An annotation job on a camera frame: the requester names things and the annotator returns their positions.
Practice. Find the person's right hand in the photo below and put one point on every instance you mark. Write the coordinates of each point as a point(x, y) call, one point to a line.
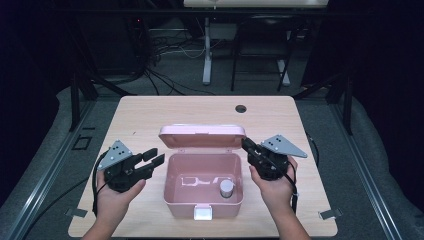
point(276, 196)

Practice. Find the pink storage box with lid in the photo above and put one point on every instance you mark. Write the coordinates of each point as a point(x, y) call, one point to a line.
point(203, 180)

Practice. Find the grey metal floor rail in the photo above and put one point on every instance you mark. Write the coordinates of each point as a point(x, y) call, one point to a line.
point(366, 180)
point(50, 173)

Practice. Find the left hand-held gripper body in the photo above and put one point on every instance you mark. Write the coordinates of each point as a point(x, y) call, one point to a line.
point(121, 171)

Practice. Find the black chair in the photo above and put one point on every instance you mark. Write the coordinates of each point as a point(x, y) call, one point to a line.
point(263, 40)

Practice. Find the small white round jar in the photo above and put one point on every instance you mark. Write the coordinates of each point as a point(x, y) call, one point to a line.
point(227, 188)

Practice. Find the white desk with legs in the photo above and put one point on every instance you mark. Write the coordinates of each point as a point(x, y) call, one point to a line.
point(255, 3)

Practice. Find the black metal stand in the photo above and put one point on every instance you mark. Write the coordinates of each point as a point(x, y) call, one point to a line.
point(347, 103)
point(75, 100)

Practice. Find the dark equipment rack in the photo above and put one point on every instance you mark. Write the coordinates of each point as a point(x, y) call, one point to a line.
point(113, 43)

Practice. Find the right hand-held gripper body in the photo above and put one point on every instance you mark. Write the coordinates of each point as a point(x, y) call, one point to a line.
point(270, 163)

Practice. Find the grey metal tab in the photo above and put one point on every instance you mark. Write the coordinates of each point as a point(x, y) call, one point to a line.
point(76, 212)
point(330, 214)

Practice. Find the person's left hand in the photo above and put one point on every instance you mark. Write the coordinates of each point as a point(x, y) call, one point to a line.
point(111, 203)

